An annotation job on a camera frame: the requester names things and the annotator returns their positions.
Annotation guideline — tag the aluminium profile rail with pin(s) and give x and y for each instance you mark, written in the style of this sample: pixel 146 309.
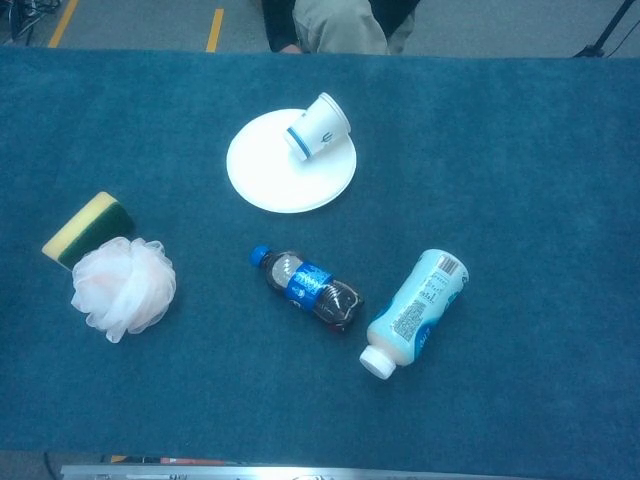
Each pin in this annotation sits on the aluminium profile rail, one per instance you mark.
pixel 250 472

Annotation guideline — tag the pink mesh bath loofah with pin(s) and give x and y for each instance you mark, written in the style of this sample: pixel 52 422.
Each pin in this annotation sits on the pink mesh bath loofah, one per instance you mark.
pixel 125 290

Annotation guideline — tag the white paper cup blue print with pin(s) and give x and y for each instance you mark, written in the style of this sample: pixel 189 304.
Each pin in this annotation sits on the white paper cup blue print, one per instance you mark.
pixel 320 127

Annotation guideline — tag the white paper plate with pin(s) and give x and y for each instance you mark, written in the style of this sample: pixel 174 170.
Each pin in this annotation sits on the white paper plate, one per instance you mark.
pixel 280 170

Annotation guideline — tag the white light-blue plastic bottle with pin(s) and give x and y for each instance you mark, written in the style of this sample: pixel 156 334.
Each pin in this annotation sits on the white light-blue plastic bottle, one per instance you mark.
pixel 415 315

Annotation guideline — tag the teal table cloth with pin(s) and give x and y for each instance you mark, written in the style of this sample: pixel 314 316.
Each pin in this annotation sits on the teal table cloth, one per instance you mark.
pixel 300 410

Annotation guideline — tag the yellow floor tape strip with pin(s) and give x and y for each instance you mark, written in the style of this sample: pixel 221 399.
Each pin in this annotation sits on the yellow floor tape strip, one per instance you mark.
pixel 215 30
pixel 62 25

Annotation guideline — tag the seated person khaki trousers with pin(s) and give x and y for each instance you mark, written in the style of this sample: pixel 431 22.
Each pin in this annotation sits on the seated person khaki trousers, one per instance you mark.
pixel 340 25

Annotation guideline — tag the yellow green sponge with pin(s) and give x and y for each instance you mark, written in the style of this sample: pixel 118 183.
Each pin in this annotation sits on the yellow green sponge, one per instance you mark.
pixel 85 225

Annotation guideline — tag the cola bottle blue label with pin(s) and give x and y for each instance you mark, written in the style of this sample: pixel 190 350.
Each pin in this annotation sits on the cola bottle blue label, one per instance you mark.
pixel 305 287

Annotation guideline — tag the black tripod stand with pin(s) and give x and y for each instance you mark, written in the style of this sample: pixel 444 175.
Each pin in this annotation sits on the black tripod stand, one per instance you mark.
pixel 607 27

